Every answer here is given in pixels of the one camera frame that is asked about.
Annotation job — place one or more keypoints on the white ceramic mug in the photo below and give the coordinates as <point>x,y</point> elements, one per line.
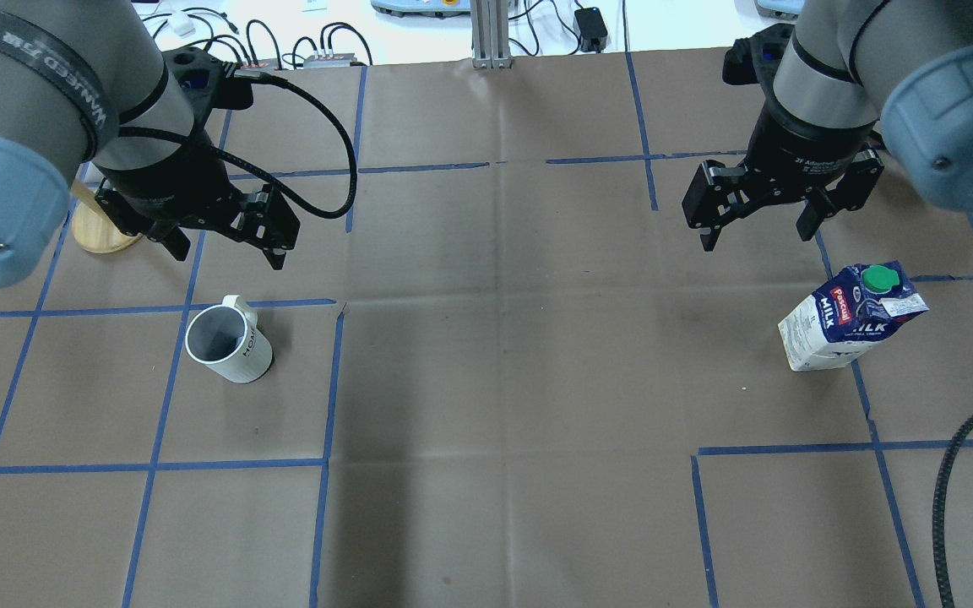
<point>226,339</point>

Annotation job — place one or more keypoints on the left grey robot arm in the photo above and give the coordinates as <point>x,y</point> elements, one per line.
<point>83,82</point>

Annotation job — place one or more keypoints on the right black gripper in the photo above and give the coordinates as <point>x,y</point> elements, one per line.
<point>801,142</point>

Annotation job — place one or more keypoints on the aluminium frame post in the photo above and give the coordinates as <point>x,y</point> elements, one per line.
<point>489,21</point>

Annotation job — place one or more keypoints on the wooden mug tree stand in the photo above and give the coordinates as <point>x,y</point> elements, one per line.
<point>91,228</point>

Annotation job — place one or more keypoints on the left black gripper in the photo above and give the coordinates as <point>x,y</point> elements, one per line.
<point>167,187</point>

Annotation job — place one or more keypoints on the black power adapter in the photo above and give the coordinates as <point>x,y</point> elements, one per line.
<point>591,30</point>

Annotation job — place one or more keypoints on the blue white milk carton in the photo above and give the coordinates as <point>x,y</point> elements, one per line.
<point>857,309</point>

